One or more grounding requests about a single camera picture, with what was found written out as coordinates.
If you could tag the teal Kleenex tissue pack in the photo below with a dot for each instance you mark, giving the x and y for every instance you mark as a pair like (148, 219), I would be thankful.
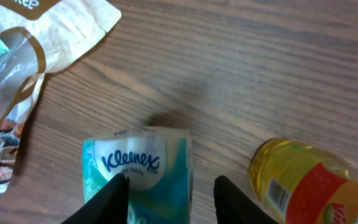
(159, 164)

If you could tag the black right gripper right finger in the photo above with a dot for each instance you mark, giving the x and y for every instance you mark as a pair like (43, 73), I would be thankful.
(233, 206)

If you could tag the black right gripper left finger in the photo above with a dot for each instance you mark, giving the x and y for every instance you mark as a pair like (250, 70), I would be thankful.
(108, 206)

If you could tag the yellow oil bottle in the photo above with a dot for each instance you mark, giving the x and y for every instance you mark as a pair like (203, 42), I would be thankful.
(300, 183)

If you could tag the brown PaniTree snack pouch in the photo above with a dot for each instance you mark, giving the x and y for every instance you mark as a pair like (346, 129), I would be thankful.
(43, 37)

